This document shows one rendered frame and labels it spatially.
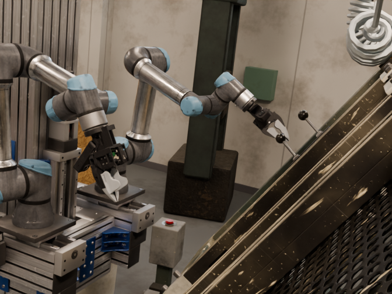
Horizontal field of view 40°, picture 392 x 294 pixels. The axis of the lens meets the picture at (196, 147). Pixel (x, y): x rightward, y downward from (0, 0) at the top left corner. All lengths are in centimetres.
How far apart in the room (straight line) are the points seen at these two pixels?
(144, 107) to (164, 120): 385
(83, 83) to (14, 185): 56
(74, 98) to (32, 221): 65
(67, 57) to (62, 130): 30
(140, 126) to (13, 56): 76
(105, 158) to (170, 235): 93
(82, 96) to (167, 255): 110
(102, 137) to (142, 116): 93
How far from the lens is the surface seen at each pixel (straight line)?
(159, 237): 241
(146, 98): 241
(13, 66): 191
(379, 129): 89
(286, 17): 564
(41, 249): 204
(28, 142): 222
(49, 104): 164
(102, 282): 348
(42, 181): 200
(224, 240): 171
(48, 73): 185
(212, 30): 466
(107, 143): 151
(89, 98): 152
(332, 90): 552
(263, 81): 558
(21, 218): 205
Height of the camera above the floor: 185
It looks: 14 degrees down
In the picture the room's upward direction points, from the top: 6 degrees clockwise
